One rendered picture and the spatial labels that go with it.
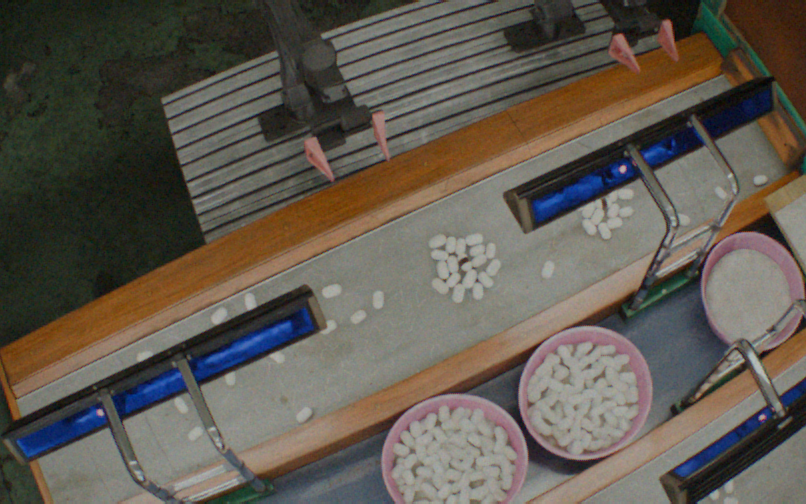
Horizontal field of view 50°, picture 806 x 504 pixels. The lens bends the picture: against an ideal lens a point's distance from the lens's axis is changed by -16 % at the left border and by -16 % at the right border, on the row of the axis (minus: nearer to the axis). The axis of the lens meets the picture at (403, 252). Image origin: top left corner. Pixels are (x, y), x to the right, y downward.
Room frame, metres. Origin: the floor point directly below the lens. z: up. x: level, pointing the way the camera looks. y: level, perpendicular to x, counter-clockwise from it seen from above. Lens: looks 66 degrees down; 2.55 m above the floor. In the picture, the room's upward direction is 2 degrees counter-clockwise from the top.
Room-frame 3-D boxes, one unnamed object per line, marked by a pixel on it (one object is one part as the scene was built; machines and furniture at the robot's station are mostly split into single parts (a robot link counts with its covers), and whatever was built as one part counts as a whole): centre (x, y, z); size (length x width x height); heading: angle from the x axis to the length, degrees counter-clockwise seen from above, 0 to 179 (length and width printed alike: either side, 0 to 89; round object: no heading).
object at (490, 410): (0.36, -0.08, 0.72); 0.27 x 0.27 x 0.10
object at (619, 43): (1.04, -0.45, 1.07); 0.09 x 0.07 x 0.07; 21
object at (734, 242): (0.66, -0.73, 0.72); 0.27 x 0.27 x 0.10
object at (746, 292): (0.66, -0.73, 0.71); 0.22 x 0.22 x 0.06
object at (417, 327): (0.72, -0.04, 0.73); 1.81 x 0.30 x 0.02; 114
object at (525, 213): (0.84, -0.46, 1.08); 0.62 x 0.08 x 0.07; 114
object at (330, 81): (0.90, 0.10, 1.13); 0.07 x 0.06 x 0.11; 111
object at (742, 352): (0.40, -0.66, 0.90); 0.20 x 0.19 x 0.45; 114
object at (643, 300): (0.77, -0.49, 0.90); 0.20 x 0.19 x 0.45; 114
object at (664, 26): (1.06, -0.51, 1.07); 0.09 x 0.07 x 0.07; 21
